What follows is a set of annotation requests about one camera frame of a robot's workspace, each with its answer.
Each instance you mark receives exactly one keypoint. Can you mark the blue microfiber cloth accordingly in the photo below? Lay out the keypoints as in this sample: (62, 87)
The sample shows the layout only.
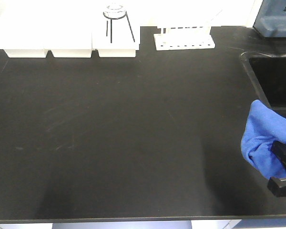
(263, 127)

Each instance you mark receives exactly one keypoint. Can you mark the black lab sink basin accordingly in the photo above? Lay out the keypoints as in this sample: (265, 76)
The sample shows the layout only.
(267, 73)

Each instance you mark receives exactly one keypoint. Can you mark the blue pegboard drying rack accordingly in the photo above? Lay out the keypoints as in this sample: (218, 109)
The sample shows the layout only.
(271, 19)

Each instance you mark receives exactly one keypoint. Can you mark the white test tube rack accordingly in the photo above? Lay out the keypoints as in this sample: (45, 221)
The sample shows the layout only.
(184, 38)

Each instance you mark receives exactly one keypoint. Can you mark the white plastic tray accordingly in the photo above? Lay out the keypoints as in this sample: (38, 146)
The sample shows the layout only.
(124, 48)

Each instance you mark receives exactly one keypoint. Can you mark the white middle tray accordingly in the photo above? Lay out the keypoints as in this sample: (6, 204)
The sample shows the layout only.
(69, 38)

